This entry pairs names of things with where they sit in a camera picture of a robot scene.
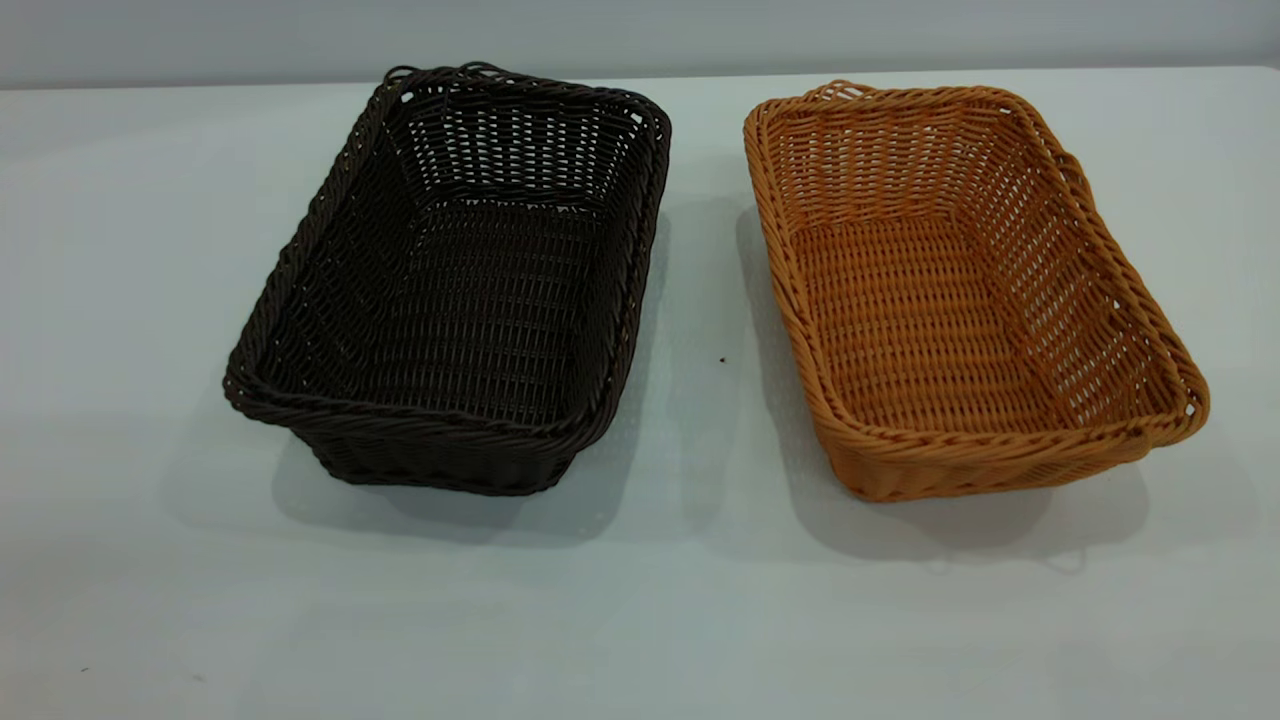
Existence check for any orange wicker basket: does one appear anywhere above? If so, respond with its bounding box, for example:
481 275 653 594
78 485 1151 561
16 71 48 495
742 80 1211 503

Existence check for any black wicker basket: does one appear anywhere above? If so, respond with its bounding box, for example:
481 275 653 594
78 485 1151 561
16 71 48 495
222 62 673 498

